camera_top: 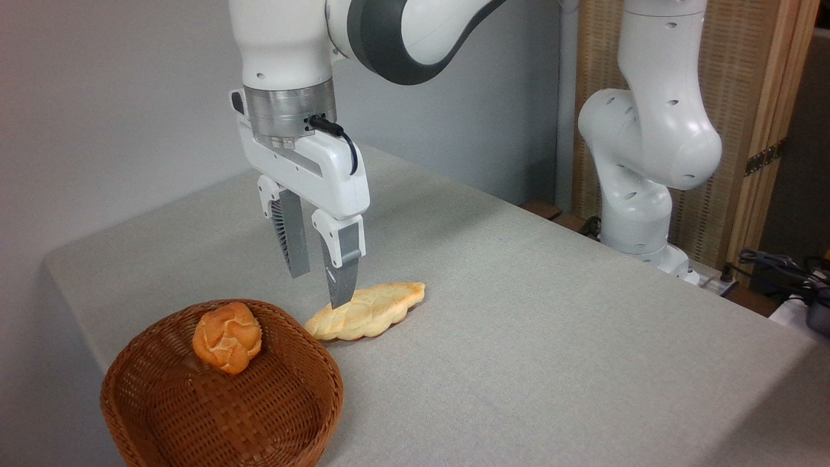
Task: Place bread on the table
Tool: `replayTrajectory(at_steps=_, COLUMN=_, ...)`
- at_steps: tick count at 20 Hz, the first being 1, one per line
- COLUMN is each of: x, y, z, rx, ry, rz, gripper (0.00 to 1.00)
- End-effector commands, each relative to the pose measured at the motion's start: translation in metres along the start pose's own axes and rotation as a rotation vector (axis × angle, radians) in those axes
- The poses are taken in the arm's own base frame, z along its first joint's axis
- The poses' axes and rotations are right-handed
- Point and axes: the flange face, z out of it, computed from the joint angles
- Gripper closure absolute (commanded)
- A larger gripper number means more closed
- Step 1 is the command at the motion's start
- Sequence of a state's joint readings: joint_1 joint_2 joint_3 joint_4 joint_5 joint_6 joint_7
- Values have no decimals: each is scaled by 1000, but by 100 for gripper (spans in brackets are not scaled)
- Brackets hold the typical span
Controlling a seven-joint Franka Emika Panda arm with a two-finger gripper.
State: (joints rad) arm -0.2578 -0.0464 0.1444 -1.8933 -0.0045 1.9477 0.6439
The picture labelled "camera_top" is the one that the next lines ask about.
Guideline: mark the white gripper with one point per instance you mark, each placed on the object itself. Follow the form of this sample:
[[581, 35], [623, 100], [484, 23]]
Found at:
[[331, 175]]

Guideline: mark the round orange bread roll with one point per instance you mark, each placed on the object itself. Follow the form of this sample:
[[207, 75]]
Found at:
[[227, 337]]

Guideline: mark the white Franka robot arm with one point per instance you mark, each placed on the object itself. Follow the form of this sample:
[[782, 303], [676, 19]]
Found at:
[[648, 143]]

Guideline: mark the flat leaf-shaped bread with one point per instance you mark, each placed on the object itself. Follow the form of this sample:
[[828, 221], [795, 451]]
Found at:
[[373, 311]]

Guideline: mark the brown woven wicker basket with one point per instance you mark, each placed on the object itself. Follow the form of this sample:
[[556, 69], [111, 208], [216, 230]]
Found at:
[[194, 415]]

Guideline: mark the brown wooden block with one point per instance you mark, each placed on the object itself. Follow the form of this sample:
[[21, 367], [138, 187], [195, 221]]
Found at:
[[574, 222], [541, 209]]

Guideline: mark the grey vertical pipe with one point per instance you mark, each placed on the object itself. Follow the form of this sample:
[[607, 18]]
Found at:
[[567, 97]]

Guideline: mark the metal screen hinge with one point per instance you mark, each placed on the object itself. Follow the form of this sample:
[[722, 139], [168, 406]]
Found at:
[[764, 157]]

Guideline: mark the woven bamboo folding screen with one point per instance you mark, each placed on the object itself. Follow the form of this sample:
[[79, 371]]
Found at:
[[739, 71]]

